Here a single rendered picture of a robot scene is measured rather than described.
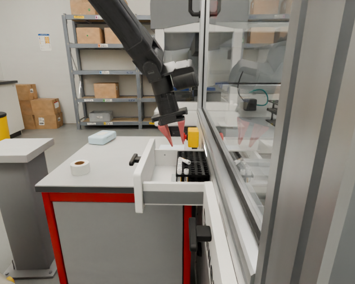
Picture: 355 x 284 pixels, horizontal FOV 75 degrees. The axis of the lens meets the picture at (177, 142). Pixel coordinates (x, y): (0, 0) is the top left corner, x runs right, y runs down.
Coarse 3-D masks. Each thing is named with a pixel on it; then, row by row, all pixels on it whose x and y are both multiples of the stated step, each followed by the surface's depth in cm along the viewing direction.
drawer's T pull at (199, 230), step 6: (192, 222) 40; (192, 228) 38; (198, 228) 39; (204, 228) 39; (192, 234) 37; (198, 234) 37; (204, 234) 37; (210, 234) 37; (192, 240) 36; (198, 240) 37; (204, 240) 37; (210, 240) 37; (192, 246) 35
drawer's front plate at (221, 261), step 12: (204, 192) 51; (204, 204) 51; (216, 204) 42; (204, 216) 50; (216, 216) 39; (216, 228) 36; (216, 240) 34; (216, 252) 32; (228, 252) 31; (216, 264) 32; (228, 264) 30; (216, 276) 32; (228, 276) 28
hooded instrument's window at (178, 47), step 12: (168, 36) 133; (180, 36) 133; (192, 36) 133; (168, 48) 135; (180, 48) 135; (192, 48) 135; (168, 60) 137; (180, 60) 137; (180, 96) 144; (192, 96) 144
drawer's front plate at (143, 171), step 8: (152, 144) 75; (144, 152) 68; (152, 152) 75; (144, 160) 62; (152, 160) 75; (136, 168) 57; (144, 168) 60; (152, 168) 75; (136, 176) 54; (144, 176) 60; (136, 184) 55; (136, 192) 56; (136, 200) 56; (136, 208) 57
